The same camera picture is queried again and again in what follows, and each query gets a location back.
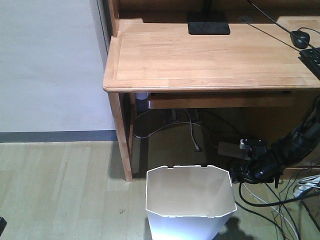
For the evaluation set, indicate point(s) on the black monitor stand base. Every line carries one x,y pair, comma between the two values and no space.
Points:
207,21

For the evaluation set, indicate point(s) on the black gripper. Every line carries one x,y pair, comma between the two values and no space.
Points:
239,174

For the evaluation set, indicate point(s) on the black keyboard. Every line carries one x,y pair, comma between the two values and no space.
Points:
311,59

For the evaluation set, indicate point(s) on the white power strip under desk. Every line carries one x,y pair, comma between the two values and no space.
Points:
232,150

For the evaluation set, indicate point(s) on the white plastic trash bin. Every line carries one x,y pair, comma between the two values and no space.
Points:
188,202

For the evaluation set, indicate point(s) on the black object at left edge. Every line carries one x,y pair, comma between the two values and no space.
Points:
3,224

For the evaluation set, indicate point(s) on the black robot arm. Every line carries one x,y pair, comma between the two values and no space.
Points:
267,165

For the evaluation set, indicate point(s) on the wooden desk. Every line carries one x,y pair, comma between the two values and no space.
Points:
152,51

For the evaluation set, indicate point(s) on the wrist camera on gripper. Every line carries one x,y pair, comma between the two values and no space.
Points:
254,147

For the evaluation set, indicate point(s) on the black computer mouse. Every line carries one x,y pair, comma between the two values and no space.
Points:
300,39

